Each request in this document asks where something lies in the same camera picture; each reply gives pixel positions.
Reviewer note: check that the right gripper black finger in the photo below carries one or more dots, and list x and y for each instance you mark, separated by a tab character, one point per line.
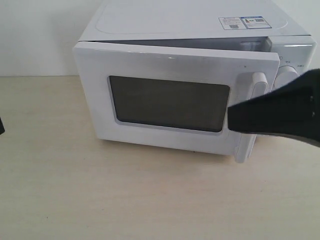
291	111

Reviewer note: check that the white microwave door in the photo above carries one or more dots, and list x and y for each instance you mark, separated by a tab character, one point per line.
172	97

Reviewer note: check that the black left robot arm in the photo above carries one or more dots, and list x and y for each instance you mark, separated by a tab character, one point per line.
2	129

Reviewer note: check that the white upper microwave knob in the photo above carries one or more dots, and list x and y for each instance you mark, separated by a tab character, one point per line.
285	75

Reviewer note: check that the white microwave oven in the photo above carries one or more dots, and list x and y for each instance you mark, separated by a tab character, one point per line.
195	24

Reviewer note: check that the blue white label sticker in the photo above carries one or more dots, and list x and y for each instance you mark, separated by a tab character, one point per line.
244	23

